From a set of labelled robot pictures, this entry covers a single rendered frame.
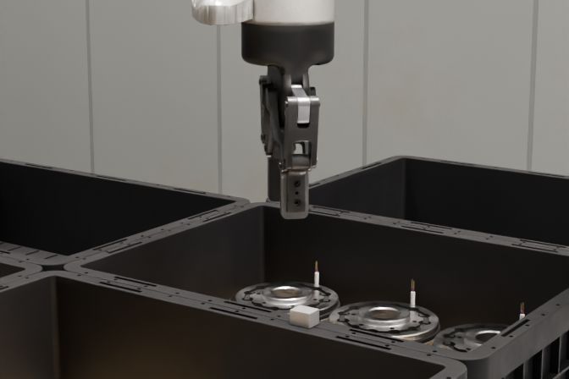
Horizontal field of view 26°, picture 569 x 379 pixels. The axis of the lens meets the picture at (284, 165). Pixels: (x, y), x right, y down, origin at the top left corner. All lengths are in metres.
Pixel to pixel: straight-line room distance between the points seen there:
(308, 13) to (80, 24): 2.37
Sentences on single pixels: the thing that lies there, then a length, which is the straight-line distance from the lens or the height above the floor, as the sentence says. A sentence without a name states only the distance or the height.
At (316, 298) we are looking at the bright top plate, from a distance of 1.20.
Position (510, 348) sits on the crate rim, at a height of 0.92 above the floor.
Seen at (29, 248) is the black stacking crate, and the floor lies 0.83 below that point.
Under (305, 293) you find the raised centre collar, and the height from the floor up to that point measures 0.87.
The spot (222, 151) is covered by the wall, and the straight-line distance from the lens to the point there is 3.11.
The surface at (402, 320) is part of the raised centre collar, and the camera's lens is 1.13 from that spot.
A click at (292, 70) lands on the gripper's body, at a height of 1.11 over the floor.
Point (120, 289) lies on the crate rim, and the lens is 1.01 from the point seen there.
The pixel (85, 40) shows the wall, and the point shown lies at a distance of 3.30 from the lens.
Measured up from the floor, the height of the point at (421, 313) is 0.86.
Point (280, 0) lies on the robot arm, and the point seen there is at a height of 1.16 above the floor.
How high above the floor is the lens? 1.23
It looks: 12 degrees down
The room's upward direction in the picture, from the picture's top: straight up
